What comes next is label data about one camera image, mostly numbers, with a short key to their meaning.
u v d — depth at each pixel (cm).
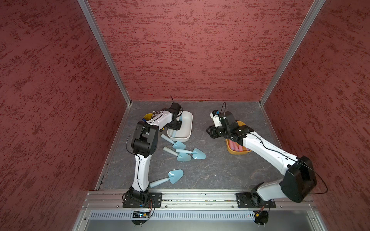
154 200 74
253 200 66
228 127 62
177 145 95
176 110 85
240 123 100
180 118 103
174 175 81
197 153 90
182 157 90
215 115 74
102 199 76
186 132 100
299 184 42
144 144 57
